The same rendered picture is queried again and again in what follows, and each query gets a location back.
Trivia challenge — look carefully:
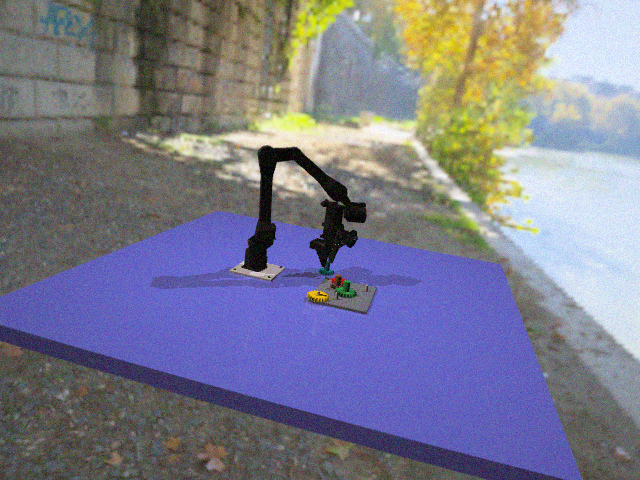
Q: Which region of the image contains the brown gear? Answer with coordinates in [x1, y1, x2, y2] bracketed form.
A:
[330, 274, 343, 289]

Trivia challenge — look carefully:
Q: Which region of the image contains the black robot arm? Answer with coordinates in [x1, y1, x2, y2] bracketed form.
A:
[241, 145, 367, 272]

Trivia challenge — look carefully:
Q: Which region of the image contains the yellow gear with black stripe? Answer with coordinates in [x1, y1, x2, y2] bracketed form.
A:
[306, 290, 329, 302]

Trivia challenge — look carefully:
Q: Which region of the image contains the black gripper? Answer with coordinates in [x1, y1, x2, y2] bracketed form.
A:
[309, 220, 345, 267]

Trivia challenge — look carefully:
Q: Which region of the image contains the green gear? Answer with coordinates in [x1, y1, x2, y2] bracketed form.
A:
[335, 280, 357, 298]

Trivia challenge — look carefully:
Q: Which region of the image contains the teal gear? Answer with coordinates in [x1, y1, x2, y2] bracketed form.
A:
[318, 261, 334, 276]

